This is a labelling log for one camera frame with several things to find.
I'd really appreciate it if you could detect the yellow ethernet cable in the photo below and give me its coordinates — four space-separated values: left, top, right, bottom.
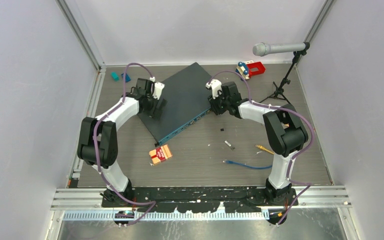
255 144 276 156

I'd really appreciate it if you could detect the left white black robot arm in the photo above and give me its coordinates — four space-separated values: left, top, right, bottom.
77 77 167 207

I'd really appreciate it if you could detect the silver SFP transceiver module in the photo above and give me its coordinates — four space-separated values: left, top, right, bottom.
224 140 235 151

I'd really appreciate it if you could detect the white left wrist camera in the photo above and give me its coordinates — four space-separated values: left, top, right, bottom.
152 82 165 100

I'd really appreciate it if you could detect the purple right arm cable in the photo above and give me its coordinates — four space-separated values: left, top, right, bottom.
206 70 316 226

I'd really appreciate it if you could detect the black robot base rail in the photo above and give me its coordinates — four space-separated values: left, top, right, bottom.
100 186 298 214

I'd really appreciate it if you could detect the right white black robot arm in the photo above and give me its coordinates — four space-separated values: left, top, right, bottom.
205 79 309 205

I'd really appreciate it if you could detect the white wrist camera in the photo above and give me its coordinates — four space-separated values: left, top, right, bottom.
152 82 165 100
205 79 223 99

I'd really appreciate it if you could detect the red and gold card box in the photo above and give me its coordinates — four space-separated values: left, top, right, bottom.
148 144 173 166

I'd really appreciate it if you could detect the grey microphone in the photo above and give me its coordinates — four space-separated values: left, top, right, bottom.
252 42 310 57

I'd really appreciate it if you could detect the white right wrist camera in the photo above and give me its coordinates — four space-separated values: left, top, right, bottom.
205 79 223 99

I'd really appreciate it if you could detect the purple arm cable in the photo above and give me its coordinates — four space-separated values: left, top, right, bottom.
206 70 316 226
92 62 156 226

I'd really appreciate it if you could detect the red white blue toy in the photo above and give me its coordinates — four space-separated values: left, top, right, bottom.
235 60 266 80

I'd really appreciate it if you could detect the blue ethernet cable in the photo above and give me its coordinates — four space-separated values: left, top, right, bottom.
222 159 274 171

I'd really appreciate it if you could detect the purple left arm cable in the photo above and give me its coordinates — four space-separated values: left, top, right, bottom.
92 62 156 226

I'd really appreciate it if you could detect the teal plastic block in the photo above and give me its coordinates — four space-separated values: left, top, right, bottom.
110 72 120 82

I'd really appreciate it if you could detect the dark network switch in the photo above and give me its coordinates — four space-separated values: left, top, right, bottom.
137 62 211 147

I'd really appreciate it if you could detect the blue plastic block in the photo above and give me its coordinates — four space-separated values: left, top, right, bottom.
120 73 131 83

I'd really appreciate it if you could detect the black microphone tripod stand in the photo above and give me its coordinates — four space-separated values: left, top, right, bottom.
259 41 311 104

